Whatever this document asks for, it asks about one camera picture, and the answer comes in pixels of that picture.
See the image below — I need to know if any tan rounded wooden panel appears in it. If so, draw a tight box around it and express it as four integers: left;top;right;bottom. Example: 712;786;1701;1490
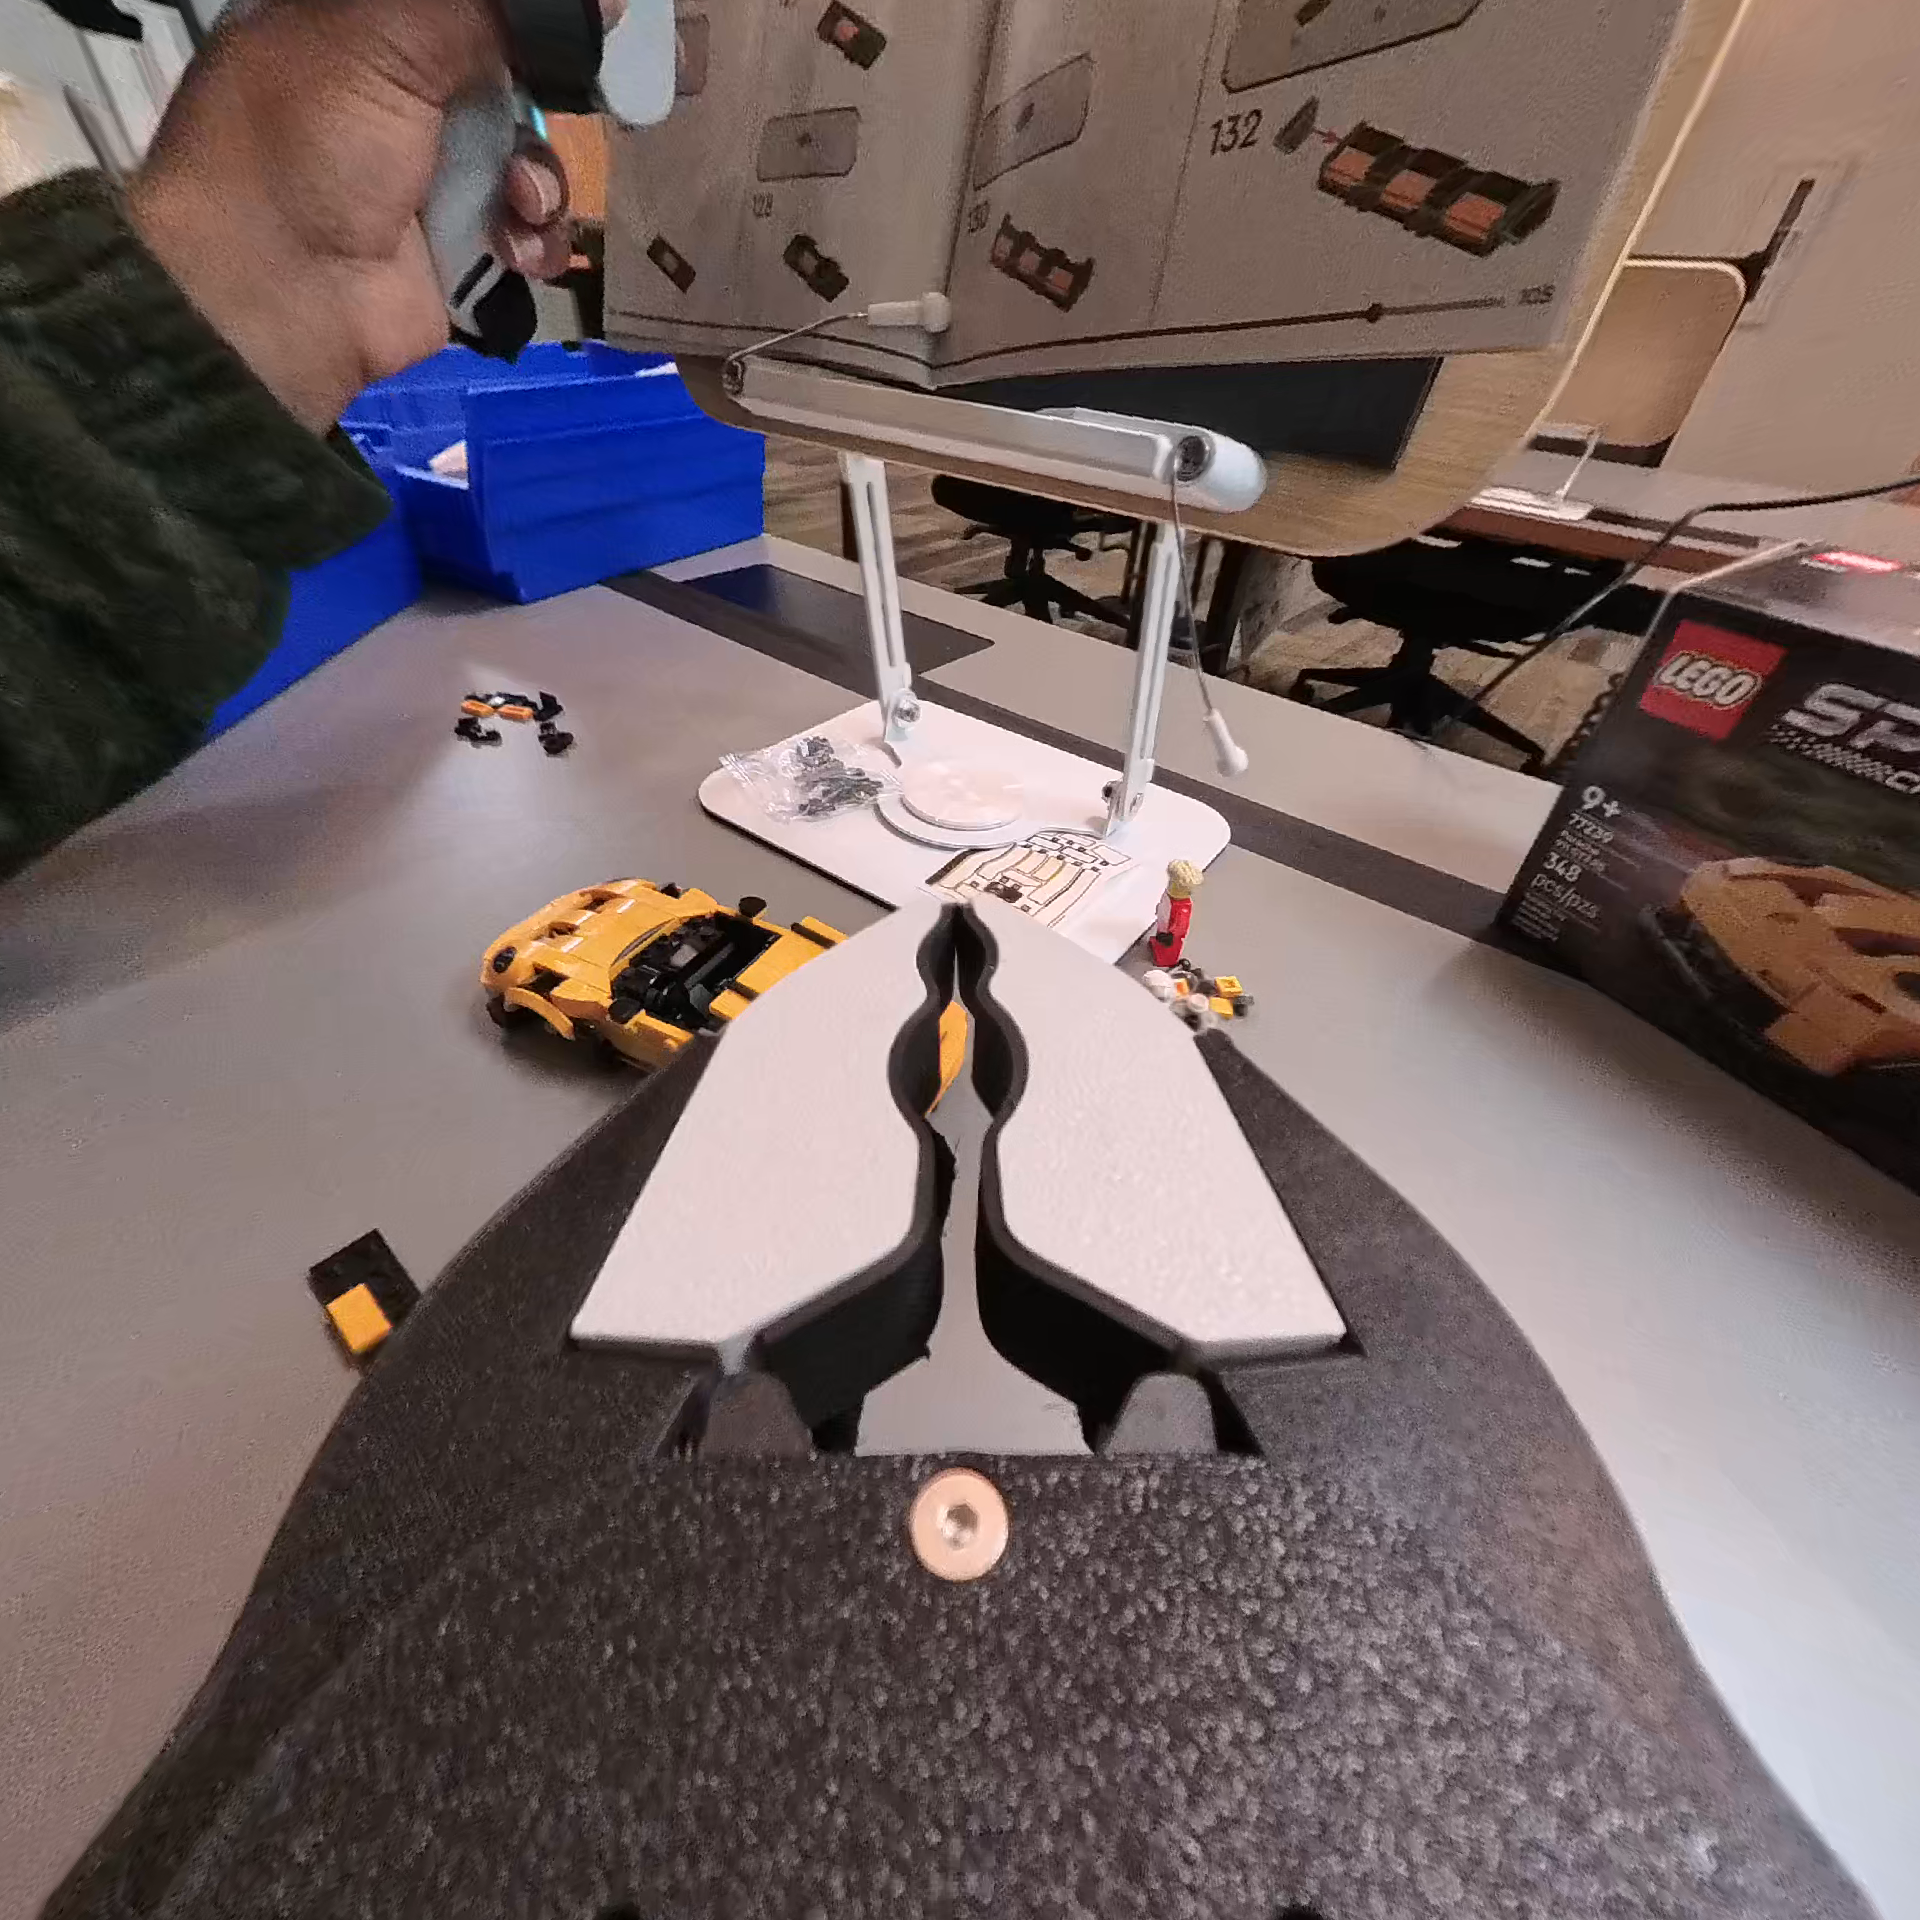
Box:
1546;259;1748;452

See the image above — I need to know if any black lego box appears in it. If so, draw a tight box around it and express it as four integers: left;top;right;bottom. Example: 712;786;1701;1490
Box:
1492;547;1920;1193

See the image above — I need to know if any person's left hand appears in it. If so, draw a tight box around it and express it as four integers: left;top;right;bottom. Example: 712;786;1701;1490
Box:
128;0;583;433

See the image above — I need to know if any black coiled cable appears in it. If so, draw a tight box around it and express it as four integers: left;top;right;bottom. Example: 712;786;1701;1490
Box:
1439;478;1920;770

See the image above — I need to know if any black office chair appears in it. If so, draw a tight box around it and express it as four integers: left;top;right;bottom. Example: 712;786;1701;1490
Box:
1288;538;1652;769
931;478;1130;633

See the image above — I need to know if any pile of yellow black bricks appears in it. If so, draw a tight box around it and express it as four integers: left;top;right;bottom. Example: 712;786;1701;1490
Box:
454;689;575;756

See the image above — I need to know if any clear bag of black parts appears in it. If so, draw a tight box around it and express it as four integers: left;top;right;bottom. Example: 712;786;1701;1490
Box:
720;737;902;826

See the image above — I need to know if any blue plastic bin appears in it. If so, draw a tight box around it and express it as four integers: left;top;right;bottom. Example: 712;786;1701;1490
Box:
210;510;426;737
342;344;768;607

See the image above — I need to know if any brown wooden desk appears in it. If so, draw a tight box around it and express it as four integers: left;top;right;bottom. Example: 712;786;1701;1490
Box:
1439;450;1920;578

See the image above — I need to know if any white book stand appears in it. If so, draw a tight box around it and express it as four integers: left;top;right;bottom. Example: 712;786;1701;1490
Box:
698;292;1269;963

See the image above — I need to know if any pile of mixed lego pieces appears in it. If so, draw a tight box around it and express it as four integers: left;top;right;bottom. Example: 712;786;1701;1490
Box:
1143;966;1256;1033

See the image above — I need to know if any lego instruction booklet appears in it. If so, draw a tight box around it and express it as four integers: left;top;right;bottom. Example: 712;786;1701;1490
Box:
599;0;1688;390

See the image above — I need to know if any sticker sheet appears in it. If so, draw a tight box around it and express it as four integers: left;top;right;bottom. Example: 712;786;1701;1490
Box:
926;835;1134;936

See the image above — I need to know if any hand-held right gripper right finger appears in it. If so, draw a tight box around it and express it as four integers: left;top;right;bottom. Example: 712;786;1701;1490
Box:
967;896;1347;1444

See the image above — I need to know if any black lego plate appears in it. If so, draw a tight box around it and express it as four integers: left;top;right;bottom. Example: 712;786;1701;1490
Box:
307;1231;423;1361

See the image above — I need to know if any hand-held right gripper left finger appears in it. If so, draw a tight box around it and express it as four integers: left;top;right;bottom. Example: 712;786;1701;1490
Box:
570;896;960;1433

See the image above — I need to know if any yellow lego car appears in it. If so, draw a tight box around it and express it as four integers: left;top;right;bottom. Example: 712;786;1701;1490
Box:
480;880;972;1115

